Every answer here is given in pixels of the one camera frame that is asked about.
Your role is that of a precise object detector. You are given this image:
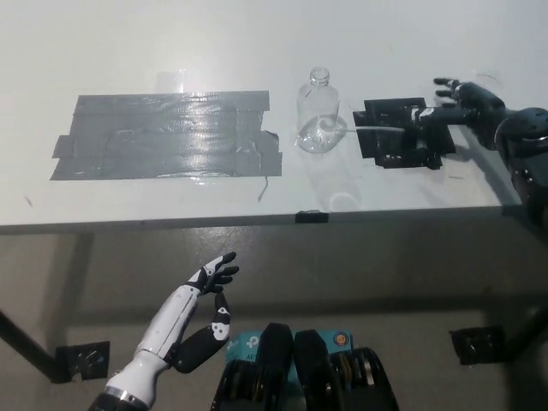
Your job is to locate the black spray trigger lid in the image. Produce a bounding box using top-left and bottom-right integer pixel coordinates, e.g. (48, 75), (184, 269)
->
(354, 115), (443, 170)

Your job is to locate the black table leg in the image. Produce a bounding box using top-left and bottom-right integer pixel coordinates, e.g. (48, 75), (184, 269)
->
(504, 304), (548, 359)
(0, 310), (72, 384)

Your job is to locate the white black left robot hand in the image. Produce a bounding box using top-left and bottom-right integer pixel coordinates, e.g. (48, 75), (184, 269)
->
(106, 251), (240, 393)

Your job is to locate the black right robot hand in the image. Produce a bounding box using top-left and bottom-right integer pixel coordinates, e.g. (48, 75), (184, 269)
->
(410, 77), (505, 129)

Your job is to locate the teal cardboard box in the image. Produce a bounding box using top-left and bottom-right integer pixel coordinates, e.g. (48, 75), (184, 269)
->
(224, 330), (354, 386)

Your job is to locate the black tape patch on desk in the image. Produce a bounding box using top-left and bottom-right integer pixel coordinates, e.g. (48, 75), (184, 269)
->
(352, 97), (456, 170)

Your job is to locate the clear plastic spray bottle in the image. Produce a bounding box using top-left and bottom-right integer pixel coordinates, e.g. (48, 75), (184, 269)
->
(295, 67), (347, 154)

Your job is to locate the thin looped thread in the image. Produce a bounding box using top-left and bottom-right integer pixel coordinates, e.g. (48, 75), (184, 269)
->
(474, 70), (503, 87)

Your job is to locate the grey duct tape patch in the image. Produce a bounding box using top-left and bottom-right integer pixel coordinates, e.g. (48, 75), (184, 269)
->
(50, 90), (283, 181)

